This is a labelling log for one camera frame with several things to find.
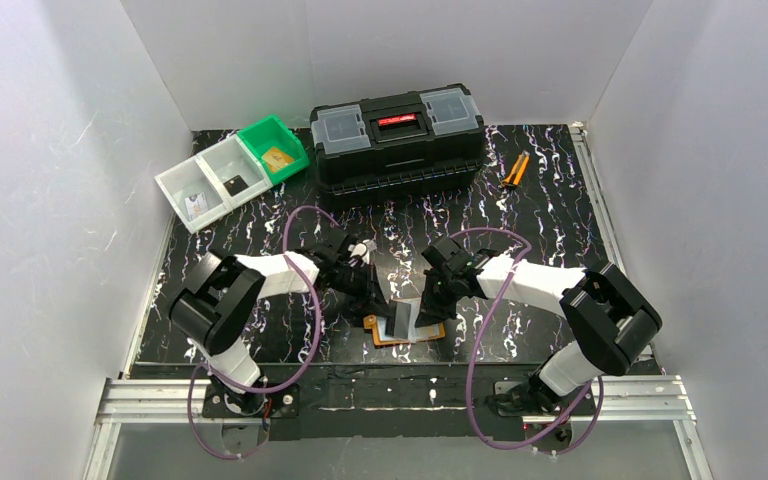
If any orange card holder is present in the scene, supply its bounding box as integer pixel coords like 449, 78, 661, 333
363, 298, 445, 347

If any gold credit card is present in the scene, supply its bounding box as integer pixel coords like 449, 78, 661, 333
261, 147, 295, 174

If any black credit card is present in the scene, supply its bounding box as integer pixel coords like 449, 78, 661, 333
223, 175, 249, 197

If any white credit card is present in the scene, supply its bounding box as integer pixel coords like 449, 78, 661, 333
184, 192, 210, 221

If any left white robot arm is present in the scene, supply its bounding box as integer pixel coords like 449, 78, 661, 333
168, 229, 393, 395

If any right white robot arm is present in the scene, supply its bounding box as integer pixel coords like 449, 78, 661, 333
417, 237, 662, 406

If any orange utility knife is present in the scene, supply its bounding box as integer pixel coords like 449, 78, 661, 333
501, 151, 531, 190

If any black toolbox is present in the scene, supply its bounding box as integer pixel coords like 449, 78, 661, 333
310, 83, 486, 206

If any middle white plastic bin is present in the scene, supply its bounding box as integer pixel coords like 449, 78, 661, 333
196, 135, 274, 211

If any white plastic bin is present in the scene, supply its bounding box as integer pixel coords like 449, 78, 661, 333
154, 156, 230, 233
196, 135, 274, 211

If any green plastic bin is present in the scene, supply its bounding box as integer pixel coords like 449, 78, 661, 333
236, 115, 310, 185

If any left white plastic bin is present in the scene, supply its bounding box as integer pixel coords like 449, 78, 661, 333
154, 156, 230, 233

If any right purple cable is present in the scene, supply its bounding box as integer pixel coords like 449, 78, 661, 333
450, 227, 605, 453

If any purple cable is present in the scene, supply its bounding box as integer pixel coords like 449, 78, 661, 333
186, 205, 342, 462
450, 227, 605, 453

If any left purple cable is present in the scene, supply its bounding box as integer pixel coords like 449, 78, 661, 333
186, 205, 342, 462

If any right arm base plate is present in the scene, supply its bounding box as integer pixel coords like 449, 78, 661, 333
482, 381, 595, 417

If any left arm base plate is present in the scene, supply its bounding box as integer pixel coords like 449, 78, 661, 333
201, 381, 301, 419

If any aluminium frame rail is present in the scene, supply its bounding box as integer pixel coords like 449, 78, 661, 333
84, 124, 712, 479

